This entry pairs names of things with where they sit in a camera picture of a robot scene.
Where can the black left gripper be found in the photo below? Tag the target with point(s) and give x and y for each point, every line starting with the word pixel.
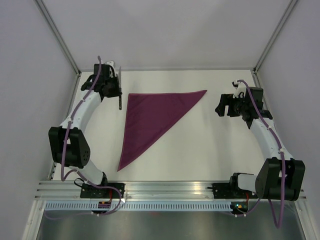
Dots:
pixel 117 92

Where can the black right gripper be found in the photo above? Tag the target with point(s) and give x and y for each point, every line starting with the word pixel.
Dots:
pixel 227 99

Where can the purple cloth napkin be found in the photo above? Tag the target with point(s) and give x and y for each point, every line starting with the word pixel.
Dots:
pixel 149 116

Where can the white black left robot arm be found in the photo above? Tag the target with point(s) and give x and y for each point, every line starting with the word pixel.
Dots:
pixel 68 143

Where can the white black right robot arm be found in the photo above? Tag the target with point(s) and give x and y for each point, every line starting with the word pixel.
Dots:
pixel 281 176

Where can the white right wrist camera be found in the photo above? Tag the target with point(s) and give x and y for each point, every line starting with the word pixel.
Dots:
pixel 240 89

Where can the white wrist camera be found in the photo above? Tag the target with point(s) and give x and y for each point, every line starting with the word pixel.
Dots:
pixel 111 63
pixel 240 89

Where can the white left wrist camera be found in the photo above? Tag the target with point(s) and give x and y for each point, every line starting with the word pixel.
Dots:
pixel 111 63

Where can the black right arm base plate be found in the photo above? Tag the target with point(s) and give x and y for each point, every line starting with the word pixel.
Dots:
pixel 223 190

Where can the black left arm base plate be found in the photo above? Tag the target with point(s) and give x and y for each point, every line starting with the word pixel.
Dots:
pixel 90 192

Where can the aluminium left frame post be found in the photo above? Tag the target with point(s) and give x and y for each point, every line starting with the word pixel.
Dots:
pixel 57 35

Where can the aluminium frame post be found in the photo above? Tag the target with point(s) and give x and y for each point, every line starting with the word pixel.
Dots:
pixel 276 32
pixel 57 35

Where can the aluminium right frame post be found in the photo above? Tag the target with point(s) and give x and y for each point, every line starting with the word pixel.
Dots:
pixel 276 32

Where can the aluminium front rail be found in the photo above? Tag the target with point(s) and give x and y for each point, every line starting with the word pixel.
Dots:
pixel 51 190

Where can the white slotted cable duct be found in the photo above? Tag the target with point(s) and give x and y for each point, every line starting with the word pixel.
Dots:
pixel 154 206

